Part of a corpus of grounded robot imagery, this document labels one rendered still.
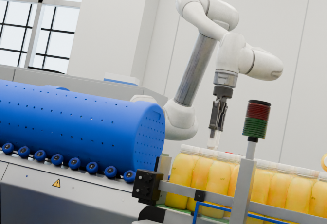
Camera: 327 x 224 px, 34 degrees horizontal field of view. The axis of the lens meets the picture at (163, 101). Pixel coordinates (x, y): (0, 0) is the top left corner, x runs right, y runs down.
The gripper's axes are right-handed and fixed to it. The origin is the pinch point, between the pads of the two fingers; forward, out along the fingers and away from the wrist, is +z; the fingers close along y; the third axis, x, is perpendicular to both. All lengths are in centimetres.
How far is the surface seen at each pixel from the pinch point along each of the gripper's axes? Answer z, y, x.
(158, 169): 14.4, 21.3, -11.2
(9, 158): 22, 27, -69
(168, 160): 11.0, 14.8, -10.9
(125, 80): -33, -154, -119
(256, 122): -5, 56, 27
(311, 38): -107, -267, -10
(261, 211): 19, 37, 29
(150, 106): -6.6, 22.5, -18.7
